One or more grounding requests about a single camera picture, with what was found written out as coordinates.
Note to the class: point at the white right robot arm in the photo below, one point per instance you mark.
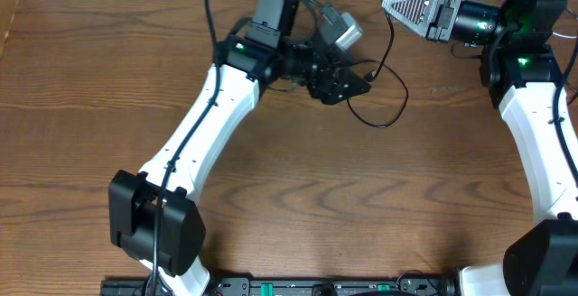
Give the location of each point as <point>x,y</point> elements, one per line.
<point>527,86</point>

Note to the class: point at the cardboard box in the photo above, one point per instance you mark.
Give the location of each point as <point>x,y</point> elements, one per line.
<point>7,11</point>

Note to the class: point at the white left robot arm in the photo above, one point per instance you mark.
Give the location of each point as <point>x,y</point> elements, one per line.
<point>154,215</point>

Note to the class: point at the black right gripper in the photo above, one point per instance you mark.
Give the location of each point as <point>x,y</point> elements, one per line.
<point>441,14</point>

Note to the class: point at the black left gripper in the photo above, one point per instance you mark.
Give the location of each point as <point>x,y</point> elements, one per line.
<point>322,82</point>

